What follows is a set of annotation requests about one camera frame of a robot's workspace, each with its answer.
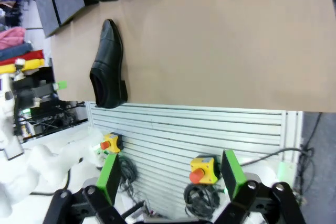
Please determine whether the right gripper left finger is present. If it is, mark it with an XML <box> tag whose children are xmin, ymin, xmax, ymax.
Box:
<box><xmin>43</xmin><ymin>153</ymin><xmax>127</xmax><ymax>224</ymax></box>

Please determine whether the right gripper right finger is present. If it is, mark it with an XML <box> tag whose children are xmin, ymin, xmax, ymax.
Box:
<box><xmin>214</xmin><ymin>150</ymin><xmax>307</xmax><ymax>224</ymax></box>

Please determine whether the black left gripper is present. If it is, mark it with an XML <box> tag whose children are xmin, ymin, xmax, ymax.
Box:
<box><xmin>13</xmin><ymin>76</ymin><xmax>68</xmax><ymax>99</ymax></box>

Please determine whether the yellow emergency stop button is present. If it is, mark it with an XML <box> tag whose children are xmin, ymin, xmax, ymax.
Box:
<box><xmin>100</xmin><ymin>132</ymin><xmax>123</xmax><ymax>154</ymax></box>
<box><xmin>190</xmin><ymin>155</ymin><xmax>221</xmax><ymax>185</ymax></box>

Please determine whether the yellow folded cloth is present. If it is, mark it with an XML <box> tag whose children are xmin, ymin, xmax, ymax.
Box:
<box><xmin>0</xmin><ymin>58</ymin><xmax>46</xmax><ymax>74</ymax></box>

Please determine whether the red folded cloth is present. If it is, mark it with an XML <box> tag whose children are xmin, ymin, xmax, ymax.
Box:
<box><xmin>0</xmin><ymin>49</ymin><xmax>45</xmax><ymax>67</ymax></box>

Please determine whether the blue folded cloth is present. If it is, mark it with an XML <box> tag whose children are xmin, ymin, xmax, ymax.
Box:
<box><xmin>0</xmin><ymin>42</ymin><xmax>34</xmax><ymax>62</ymax></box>

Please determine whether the white plastic cover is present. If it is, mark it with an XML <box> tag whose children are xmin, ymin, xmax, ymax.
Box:
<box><xmin>0</xmin><ymin>126</ymin><xmax>106</xmax><ymax>219</ymax></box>

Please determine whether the pink folded cloth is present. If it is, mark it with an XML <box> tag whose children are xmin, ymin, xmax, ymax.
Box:
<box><xmin>0</xmin><ymin>26</ymin><xmax>27</xmax><ymax>50</ymax></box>

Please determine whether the black coiled cable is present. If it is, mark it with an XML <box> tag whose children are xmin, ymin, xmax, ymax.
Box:
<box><xmin>183</xmin><ymin>182</ymin><xmax>224</xmax><ymax>219</ymax></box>
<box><xmin>117</xmin><ymin>155</ymin><xmax>139</xmax><ymax>197</ymax></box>

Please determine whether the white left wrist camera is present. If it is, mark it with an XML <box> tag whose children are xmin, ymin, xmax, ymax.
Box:
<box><xmin>14</xmin><ymin>58</ymin><xmax>26</xmax><ymax>74</ymax></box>

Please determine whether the slotted aluminium base plate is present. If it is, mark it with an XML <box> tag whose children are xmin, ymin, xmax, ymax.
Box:
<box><xmin>86</xmin><ymin>101</ymin><xmax>304</xmax><ymax>221</ymax></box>

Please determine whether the black floor cable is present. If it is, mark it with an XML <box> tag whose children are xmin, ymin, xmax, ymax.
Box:
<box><xmin>240</xmin><ymin>112</ymin><xmax>323</xmax><ymax>209</ymax></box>

